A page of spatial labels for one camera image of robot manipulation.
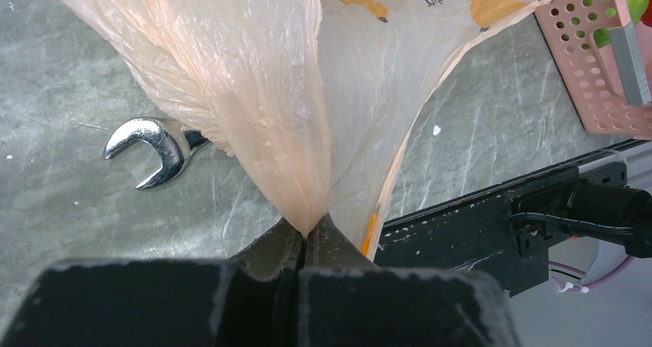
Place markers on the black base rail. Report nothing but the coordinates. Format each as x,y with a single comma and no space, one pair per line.
471,232

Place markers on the orange banana-print plastic bag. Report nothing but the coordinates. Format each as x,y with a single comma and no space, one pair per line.
315,98

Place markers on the silver open-end wrench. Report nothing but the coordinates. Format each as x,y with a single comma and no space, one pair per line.
173,142

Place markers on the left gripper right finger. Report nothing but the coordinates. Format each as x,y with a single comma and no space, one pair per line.
328,251

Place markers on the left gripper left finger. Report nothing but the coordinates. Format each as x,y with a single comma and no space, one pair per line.
276,251

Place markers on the pink plastic basket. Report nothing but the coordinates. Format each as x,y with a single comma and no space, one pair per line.
605,62

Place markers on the green fake fruit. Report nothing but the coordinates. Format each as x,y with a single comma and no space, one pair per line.
636,9

